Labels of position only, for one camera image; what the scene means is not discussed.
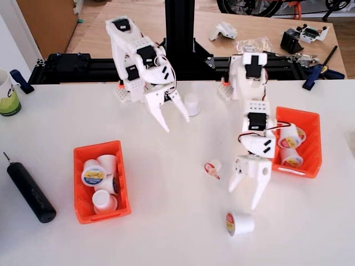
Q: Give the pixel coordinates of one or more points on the white part with circuit board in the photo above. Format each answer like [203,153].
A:
[319,36]

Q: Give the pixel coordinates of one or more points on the blue bar clamp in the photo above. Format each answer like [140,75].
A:
[312,76]

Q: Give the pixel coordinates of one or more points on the black electric screwdriver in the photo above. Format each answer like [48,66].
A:
[30,191]

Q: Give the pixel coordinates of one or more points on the orange plastic storage bin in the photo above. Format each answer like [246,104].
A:
[80,199]

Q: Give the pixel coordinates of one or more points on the black aluminium frame rail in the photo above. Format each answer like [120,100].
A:
[94,69]

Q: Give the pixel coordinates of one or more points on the wooden table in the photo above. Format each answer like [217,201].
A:
[91,41]

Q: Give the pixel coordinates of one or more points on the black box on frame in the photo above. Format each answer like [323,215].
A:
[68,65]

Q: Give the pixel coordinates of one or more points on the white gripper moving finger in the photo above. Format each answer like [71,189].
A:
[236,181]
[181,110]

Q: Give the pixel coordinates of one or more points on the blue lid coffee pod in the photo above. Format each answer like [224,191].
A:
[93,174]
[109,163]

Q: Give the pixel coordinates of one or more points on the clear bag of screws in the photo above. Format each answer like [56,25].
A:
[255,44]

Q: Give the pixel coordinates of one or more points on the black printed part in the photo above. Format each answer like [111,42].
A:
[289,43]

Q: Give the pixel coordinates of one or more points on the white gripper fixed finger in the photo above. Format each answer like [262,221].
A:
[260,192]
[161,120]

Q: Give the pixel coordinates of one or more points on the black aluminium frame post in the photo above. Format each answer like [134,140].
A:
[179,22]

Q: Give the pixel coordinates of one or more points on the small clear parts bag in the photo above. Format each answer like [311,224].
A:
[305,59]

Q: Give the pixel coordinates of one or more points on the red lid coffee pod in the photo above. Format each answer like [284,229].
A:
[108,187]
[193,106]
[289,158]

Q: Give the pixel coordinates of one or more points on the orange stand post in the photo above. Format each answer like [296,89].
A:
[298,9]

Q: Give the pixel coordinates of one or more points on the white printed robot part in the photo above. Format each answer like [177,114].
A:
[223,30]

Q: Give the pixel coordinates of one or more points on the orange bin with white label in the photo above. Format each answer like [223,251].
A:
[310,155]

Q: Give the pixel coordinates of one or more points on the wooden cabinet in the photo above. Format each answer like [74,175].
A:
[47,25]

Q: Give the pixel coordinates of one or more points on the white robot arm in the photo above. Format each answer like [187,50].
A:
[119,50]
[249,91]

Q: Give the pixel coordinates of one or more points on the white and green mug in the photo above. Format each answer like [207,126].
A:
[9,105]

